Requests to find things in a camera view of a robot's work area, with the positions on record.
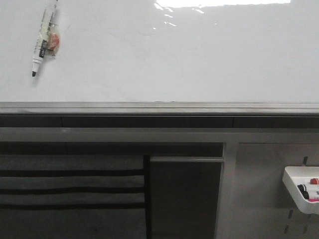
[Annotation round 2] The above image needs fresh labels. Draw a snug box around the orange magnet taped to marker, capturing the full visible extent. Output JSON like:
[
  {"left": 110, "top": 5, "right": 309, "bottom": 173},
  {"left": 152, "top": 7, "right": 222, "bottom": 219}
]
[{"left": 47, "top": 32, "right": 60, "bottom": 50}]

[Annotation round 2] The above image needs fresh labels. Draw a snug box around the black whiteboard marker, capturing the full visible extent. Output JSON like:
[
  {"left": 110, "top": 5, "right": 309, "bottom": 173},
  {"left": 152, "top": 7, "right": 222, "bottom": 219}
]
[{"left": 32, "top": 0, "right": 58, "bottom": 77}]

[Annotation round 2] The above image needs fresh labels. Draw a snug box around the grey aluminium whiteboard ledge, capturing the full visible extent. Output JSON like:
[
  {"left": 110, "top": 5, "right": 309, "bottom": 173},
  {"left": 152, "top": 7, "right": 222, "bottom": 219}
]
[{"left": 0, "top": 102, "right": 319, "bottom": 117}]

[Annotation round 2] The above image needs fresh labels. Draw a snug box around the white glossy whiteboard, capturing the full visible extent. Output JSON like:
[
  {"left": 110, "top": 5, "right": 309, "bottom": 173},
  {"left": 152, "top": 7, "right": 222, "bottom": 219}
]
[{"left": 0, "top": 0, "right": 319, "bottom": 103}]

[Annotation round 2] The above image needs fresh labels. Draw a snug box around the dark grey cabinet panel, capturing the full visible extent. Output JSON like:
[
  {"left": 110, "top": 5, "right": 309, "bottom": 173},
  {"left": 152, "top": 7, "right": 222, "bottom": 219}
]
[{"left": 151, "top": 156, "right": 223, "bottom": 239}]

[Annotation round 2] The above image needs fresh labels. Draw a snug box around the grey slotted pegboard panel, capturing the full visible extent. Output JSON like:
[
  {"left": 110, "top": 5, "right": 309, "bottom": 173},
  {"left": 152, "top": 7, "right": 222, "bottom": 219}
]
[{"left": 216, "top": 143, "right": 319, "bottom": 239}]

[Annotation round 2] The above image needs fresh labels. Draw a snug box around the grey fabric pocket organizer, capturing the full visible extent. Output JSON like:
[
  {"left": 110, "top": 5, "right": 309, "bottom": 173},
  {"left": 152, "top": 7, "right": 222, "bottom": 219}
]
[{"left": 0, "top": 155, "right": 152, "bottom": 239}]

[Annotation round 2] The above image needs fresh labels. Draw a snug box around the white plastic marker tray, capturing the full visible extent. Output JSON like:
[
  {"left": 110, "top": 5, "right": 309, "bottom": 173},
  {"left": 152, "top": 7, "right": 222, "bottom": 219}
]
[{"left": 282, "top": 166, "right": 319, "bottom": 215}]

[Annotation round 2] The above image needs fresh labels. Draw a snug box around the black capped marker in tray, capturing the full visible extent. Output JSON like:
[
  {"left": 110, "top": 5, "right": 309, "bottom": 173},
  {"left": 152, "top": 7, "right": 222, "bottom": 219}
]
[{"left": 297, "top": 184, "right": 319, "bottom": 200}]

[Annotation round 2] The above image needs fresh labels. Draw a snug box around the red capped marker in tray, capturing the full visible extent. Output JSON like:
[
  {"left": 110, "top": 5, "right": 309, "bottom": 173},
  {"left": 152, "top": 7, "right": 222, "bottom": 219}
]
[{"left": 310, "top": 178, "right": 319, "bottom": 185}]

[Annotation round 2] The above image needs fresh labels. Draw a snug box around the pink capped marker in tray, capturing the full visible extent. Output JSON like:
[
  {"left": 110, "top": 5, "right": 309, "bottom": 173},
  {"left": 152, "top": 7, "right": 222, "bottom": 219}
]
[{"left": 308, "top": 197, "right": 319, "bottom": 202}]

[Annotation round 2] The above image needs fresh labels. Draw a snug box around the grey metal frame beam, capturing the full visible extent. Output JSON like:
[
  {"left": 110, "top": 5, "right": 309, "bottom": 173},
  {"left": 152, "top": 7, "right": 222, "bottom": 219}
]
[{"left": 0, "top": 127, "right": 319, "bottom": 144}]

